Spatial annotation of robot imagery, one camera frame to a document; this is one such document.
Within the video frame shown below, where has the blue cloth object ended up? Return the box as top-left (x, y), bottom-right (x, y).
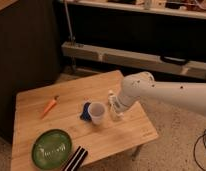
top-left (80, 102), bottom-right (91, 121)

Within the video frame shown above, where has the white shelf ledge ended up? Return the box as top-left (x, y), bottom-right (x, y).
top-left (58, 0), bottom-right (206, 20)

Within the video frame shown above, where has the green round plate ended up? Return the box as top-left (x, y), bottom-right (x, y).
top-left (31, 129), bottom-right (72, 170)

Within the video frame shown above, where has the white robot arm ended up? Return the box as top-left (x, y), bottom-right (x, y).
top-left (113, 72), bottom-right (206, 116)

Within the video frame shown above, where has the white tube bottle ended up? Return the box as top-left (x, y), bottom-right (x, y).
top-left (108, 90), bottom-right (123, 121)

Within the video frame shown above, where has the black cable on floor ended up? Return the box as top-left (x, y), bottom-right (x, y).
top-left (192, 128), bottom-right (206, 171)

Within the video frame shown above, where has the orange toy carrot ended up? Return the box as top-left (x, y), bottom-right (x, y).
top-left (41, 95), bottom-right (59, 119)

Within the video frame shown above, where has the black white striped block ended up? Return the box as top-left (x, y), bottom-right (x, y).
top-left (62, 146), bottom-right (88, 171)

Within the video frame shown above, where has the wooden table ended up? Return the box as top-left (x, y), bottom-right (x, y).
top-left (11, 70), bottom-right (158, 171)

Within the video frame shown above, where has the metal pole stand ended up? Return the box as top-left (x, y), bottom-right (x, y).
top-left (63, 0), bottom-right (77, 73)

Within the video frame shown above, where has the translucent plastic cup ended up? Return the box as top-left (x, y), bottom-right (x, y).
top-left (88, 102), bottom-right (106, 125)

